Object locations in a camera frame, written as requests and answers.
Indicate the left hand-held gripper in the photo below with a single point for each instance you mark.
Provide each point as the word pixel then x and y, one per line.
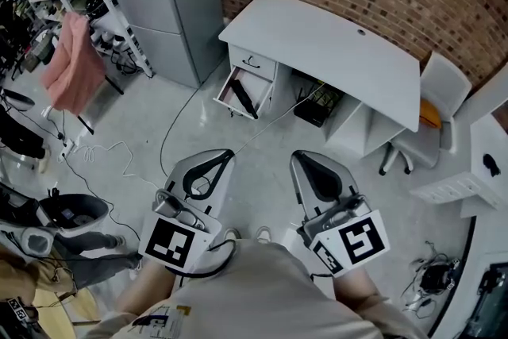
pixel 174 242

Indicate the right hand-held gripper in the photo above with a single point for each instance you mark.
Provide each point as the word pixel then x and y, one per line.
pixel 357 242

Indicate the black umbrella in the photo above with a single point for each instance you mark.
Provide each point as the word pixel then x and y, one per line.
pixel 243 96

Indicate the white drawer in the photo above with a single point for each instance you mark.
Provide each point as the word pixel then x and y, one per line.
pixel 260 87

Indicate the person's right forearm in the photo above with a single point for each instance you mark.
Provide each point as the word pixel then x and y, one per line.
pixel 355 283

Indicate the person's left forearm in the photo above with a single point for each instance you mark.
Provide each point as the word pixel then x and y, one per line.
pixel 147 290

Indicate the white cabinet door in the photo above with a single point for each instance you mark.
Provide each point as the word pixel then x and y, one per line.
pixel 268 69

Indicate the white desk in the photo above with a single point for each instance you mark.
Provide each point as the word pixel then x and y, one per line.
pixel 317 39

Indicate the person's left beige shoe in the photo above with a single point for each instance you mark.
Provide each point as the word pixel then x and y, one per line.
pixel 232 235

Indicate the person's beige shoe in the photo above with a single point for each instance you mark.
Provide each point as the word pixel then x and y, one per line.
pixel 264 234
pixel 232 235

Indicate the person's right beige shoe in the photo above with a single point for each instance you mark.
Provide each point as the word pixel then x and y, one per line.
pixel 264 234

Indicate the black clothes stand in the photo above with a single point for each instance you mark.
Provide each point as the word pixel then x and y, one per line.
pixel 115 86

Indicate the person's beige shirt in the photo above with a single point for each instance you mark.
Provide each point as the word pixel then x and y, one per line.
pixel 258 290

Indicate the white power strip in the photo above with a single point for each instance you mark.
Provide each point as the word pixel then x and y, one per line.
pixel 66 151

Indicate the black chair with blue sticker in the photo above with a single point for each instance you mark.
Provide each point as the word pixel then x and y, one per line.
pixel 59 206

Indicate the white office chair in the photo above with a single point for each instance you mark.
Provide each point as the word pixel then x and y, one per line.
pixel 440 87

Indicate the white table with black edge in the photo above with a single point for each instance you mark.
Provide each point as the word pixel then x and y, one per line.
pixel 476 250

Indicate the pink cloth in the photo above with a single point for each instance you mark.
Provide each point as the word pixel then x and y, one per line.
pixel 75 63

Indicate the white side cabinet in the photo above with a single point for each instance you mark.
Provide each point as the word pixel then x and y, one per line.
pixel 488 139

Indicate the white metal shelf rack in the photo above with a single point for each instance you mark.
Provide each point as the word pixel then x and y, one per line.
pixel 115 18

